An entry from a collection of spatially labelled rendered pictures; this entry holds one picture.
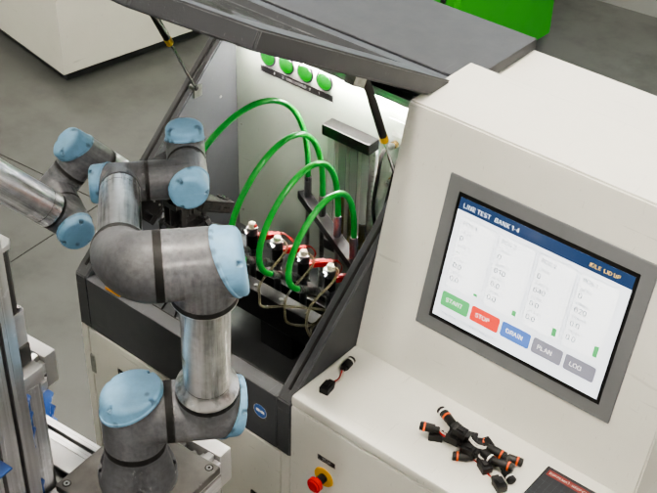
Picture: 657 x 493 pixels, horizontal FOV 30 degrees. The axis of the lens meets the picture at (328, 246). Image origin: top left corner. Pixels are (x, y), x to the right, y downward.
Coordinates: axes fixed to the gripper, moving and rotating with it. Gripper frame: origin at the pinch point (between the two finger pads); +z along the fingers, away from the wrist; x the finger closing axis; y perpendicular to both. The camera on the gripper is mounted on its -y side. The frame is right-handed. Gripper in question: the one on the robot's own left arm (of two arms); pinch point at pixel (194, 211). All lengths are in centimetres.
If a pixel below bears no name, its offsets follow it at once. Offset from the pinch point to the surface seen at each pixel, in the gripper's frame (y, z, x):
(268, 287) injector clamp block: 5.4, 28.7, -0.1
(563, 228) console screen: -38, 28, 70
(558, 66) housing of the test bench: -74, 43, 25
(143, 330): 30.4, 13.1, -10.6
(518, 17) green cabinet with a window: -149, 211, -209
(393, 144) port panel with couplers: -38.3, 27.7, 10.5
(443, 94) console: -49, 12, 36
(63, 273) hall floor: 52, 70, -169
